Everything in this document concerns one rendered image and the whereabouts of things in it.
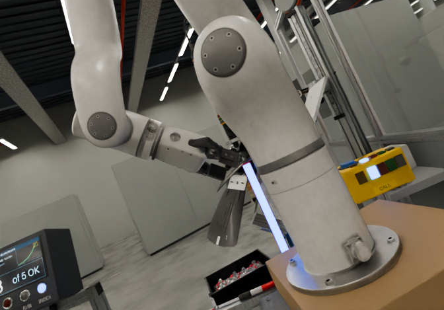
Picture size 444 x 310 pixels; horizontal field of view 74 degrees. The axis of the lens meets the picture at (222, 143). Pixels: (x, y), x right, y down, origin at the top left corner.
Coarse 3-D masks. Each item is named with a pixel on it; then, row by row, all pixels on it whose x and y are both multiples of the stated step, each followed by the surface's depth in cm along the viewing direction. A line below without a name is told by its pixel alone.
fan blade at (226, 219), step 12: (228, 192) 124; (240, 192) 120; (228, 204) 121; (240, 204) 117; (216, 216) 124; (228, 216) 118; (240, 216) 114; (216, 228) 121; (228, 228) 115; (216, 240) 118; (228, 240) 112
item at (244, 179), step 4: (232, 176) 127; (236, 176) 126; (240, 176) 124; (244, 176) 123; (232, 180) 126; (236, 180) 125; (240, 180) 123; (244, 180) 122; (232, 184) 125; (236, 184) 124; (240, 184) 122; (244, 184) 121; (232, 188) 124; (236, 188) 123; (240, 188) 122; (244, 188) 120
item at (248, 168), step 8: (248, 168) 82; (248, 176) 82; (256, 184) 82; (256, 192) 82; (264, 200) 82; (264, 208) 82; (272, 216) 82; (272, 224) 82; (280, 232) 81; (280, 240) 81; (280, 248) 81
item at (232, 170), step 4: (244, 160) 104; (240, 164) 96; (232, 168) 107; (236, 168) 97; (228, 172) 106; (232, 172) 97; (228, 176) 96; (224, 180) 96; (220, 184) 97; (220, 188) 94
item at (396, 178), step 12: (384, 156) 75; (348, 168) 78; (360, 168) 75; (408, 168) 75; (348, 180) 75; (372, 180) 75; (384, 180) 75; (396, 180) 75; (408, 180) 75; (360, 192) 75; (372, 192) 75; (384, 192) 75
